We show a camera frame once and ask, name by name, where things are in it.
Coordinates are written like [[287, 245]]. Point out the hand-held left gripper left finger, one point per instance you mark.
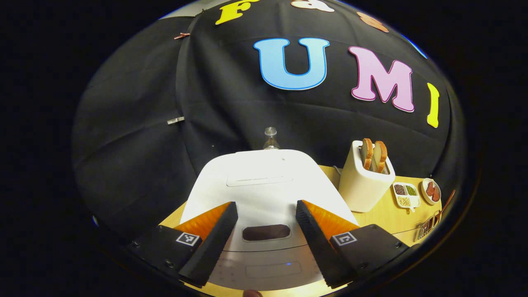
[[212, 243]]

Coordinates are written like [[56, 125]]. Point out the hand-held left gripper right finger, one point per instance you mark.
[[315, 243]]

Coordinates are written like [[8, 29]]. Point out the white rice cooker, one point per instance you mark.
[[264, 194]]

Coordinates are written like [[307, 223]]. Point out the brown wooden spoon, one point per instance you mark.
[[447, 202]]

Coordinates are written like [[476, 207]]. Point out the white toaster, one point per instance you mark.
[[361, 189]]

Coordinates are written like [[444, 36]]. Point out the toast slice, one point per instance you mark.
[[380, 157], [366, 154]]

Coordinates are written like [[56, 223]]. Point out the white divided dish of grains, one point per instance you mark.
[[406, 196]]

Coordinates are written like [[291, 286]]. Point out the clear glass bottle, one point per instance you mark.
[[271, 140]]

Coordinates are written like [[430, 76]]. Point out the white round plate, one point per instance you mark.
[[424, 192]]

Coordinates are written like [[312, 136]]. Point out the red meat piece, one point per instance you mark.
[[430, 189], [436, 195]]

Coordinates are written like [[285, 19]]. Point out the silver clothes clip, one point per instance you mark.
[[175, 120]]

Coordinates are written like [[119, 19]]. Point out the black backdrop cloth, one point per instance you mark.
[[132, 123]]

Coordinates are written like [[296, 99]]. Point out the copper clothes clip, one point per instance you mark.
[[181, 36]]

